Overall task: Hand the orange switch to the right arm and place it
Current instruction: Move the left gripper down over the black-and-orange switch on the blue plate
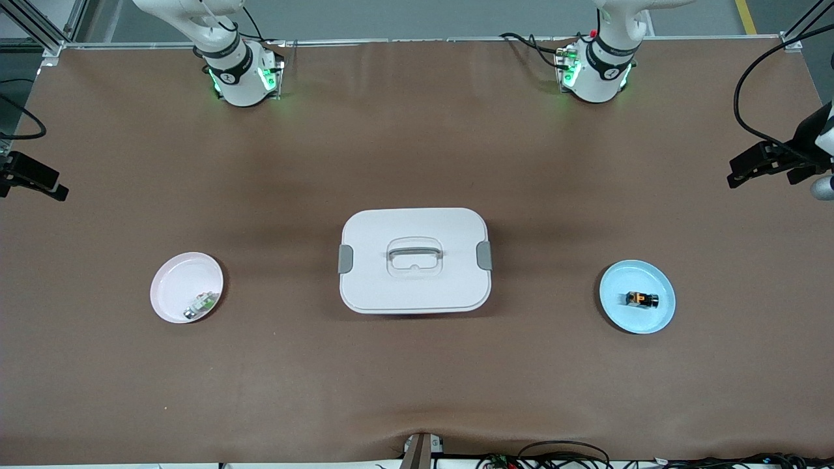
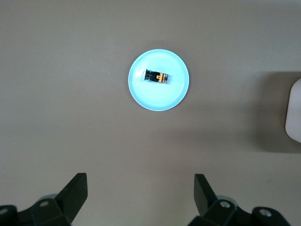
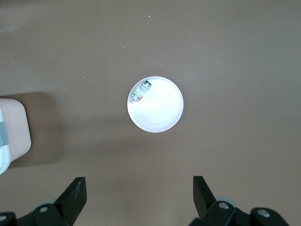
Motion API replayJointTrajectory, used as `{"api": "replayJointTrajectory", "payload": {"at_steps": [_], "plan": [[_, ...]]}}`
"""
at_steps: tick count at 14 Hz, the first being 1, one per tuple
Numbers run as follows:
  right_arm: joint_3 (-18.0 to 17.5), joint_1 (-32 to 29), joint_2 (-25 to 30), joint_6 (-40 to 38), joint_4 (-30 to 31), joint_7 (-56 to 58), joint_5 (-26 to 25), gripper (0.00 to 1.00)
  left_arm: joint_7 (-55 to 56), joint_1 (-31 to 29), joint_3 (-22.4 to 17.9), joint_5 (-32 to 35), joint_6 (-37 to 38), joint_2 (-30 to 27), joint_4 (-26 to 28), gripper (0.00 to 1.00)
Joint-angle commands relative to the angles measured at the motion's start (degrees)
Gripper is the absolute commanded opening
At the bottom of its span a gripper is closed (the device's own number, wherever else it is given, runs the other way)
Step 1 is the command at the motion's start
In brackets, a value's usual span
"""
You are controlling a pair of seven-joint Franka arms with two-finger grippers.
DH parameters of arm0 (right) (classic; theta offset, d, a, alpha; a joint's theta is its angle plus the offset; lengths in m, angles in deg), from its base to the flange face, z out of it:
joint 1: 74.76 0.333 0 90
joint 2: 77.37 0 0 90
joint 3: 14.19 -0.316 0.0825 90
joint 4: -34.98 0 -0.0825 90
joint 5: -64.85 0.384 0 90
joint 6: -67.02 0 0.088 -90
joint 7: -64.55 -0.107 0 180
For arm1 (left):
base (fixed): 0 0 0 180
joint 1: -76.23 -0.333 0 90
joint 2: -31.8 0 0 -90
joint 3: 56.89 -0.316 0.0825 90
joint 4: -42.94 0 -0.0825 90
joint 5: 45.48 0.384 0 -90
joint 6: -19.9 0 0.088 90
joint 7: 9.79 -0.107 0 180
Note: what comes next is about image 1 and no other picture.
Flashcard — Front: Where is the pink plate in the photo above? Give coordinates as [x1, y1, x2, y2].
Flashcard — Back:
[149, 251, 225, 325]

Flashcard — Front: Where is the light blue plate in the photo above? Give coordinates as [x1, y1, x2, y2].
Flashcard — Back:
[599, 259, 677, 335]

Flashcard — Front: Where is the white lidded storage box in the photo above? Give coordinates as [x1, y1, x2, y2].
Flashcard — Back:
[338, 207, 494, 315]

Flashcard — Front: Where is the brown table mat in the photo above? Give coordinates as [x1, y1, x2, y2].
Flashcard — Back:
[0, 36, 834, 466]

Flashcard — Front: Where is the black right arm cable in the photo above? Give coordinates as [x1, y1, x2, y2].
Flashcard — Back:
[0, 78, 48, 141]

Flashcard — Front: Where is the aluminium frame corner post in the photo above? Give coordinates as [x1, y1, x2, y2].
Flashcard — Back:
[780, 0, 834, 53]
[0, 0, 89, 66]

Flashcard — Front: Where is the green and white switch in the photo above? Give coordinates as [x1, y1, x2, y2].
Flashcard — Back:
[183, 292, 219, 321]

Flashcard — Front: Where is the black arm base cable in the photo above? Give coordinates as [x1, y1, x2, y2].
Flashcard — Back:
[499, 31, 568, 71]

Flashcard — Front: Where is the black cable bundle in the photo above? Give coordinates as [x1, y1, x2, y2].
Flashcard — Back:
[474, 451, 834, 469]

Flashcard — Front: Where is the black looped cable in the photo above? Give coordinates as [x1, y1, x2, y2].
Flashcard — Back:
[518, 441, 611, 469]

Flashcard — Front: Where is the grey box lid handle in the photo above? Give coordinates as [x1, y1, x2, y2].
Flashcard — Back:
[387, 238, 444, 261]

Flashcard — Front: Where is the aluminium table edge rail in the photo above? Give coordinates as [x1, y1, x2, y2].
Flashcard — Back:
[62, 36, 797, 50]

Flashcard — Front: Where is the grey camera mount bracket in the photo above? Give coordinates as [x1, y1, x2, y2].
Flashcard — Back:
[402, 433, 445, 469]

